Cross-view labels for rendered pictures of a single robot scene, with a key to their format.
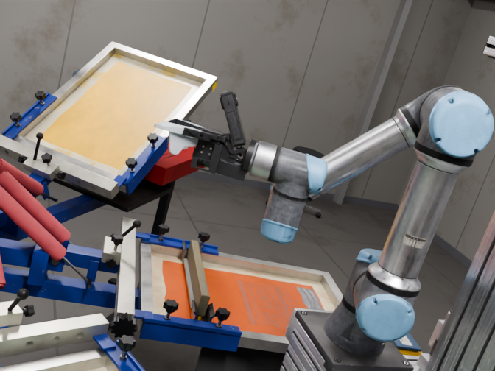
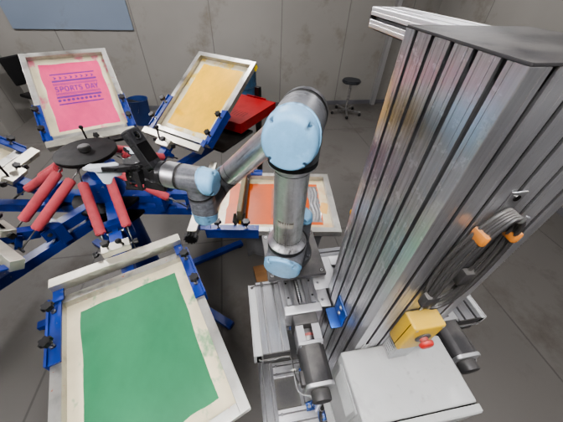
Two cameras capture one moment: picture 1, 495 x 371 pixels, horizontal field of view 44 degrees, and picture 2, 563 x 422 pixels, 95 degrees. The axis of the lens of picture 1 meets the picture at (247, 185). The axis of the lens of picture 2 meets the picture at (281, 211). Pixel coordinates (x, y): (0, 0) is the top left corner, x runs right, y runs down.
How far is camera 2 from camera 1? 0.84 m
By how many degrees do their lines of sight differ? 28
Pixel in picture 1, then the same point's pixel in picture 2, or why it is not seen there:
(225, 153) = (146, 174)
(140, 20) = (246, 20)
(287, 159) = (181, 177)
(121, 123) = (206, 105)
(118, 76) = (204, 74)
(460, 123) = (283, 141)
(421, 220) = (284, 212)
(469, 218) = not seen: hidden behind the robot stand
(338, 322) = not seen: hidden behind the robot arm
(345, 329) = not seen: hidden behind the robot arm
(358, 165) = (252, 162)
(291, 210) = (199, 208)
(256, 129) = (322, 72)
